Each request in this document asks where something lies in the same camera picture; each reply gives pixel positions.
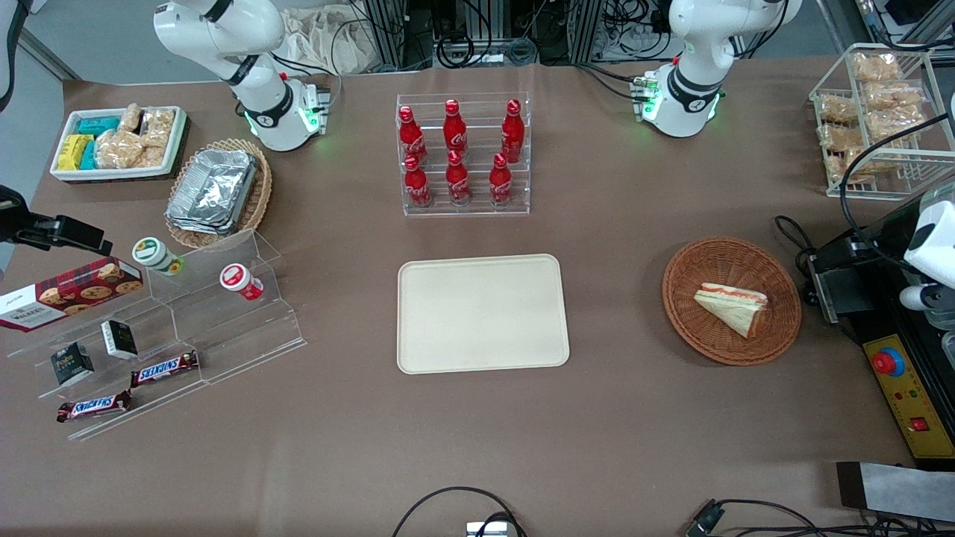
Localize yellow control panel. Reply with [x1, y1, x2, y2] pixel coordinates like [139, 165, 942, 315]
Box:
[861, 334, 955, 460]

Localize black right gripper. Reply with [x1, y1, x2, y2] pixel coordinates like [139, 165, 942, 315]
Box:
[0, 185, 113, 257]

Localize green lid yogurt cup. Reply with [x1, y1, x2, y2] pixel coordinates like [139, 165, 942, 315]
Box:
[132, 236, 185, 277]

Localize yellow snack pack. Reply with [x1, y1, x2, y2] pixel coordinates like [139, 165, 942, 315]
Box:
[57, 134, 95, 172]

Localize white rectangular snack bin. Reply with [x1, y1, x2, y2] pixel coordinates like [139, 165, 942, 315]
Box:
[49, 106, 190, 183]

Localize black hanging strap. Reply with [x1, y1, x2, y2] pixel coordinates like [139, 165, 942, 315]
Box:
[0, 0, 35, 114]

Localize black cable with plug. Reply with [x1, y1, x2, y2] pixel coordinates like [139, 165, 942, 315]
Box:
[685, 497, 955, 537]

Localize red emergency stop button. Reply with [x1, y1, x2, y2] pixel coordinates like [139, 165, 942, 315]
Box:
[872, 346, 907, 380]

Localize black power cable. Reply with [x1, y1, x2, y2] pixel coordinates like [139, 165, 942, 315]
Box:
[774, 215, 823, 308]

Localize clear acrylic stepped shelf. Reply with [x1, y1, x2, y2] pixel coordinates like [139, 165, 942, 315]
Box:
[6, 227, 307, 442]

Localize brown Snickers bar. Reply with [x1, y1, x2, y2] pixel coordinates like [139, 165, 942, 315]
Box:
[130, 350, 201, 389]
[56, 389, 134, 424]

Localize light wicker basket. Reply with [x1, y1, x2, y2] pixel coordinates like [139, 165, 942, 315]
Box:
[165, 138, 274, 250]

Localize grey flat plate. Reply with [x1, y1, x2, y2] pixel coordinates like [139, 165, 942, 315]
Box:
[835, 461, 955, 524]

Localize black machine with metal plate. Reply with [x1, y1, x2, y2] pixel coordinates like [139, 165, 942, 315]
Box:
[806, 200, 955, 468]

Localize red lid yogurt cup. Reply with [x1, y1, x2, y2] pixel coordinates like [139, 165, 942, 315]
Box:
[219, 263, 265, 302]

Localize white wire rack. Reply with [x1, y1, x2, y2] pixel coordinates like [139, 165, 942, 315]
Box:
[809, 43, 955, 201]

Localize brown wicker basket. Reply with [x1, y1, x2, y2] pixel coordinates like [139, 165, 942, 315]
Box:
[663, 236, 803, 366]

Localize red tartan cookie box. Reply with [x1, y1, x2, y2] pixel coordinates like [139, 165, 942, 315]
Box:
[0, 256, 145, 333]

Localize beige plastic tray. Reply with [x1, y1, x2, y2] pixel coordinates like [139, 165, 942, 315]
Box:
[397, 254, 571, 375]

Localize triangular white bread sandwich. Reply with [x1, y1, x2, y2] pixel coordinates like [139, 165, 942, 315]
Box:
[694, 283, 769, 339]

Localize black looped cable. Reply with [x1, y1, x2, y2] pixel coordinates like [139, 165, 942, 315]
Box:
[391, 486, 527, 537]

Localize clear acrylic bottle rack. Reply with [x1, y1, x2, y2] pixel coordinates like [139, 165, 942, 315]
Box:
[395, 92, 532, 218]

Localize stacked aluminium foil containers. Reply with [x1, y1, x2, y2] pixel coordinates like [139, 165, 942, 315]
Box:
[165, 149, 259, 236]

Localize red cola bottle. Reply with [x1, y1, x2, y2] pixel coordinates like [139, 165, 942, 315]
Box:
[398, 105, 429, 166]
[403, 155, 433, 209]
[445, 150, 472, 207]
[442, 99, 469, 156]
[501, 99, 526, 164]
[489, 153, 515, 207]

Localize small black white box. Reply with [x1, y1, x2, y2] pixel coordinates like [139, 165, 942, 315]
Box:
[100, 319, 140, 361]

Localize aluminium frame post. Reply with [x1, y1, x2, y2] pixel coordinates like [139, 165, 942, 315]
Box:
[364, 0, 408, 72]
[566, 0, 604, 65]

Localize beige cloth bag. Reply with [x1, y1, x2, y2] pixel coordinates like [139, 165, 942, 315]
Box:
[278, 6, 390, 76]

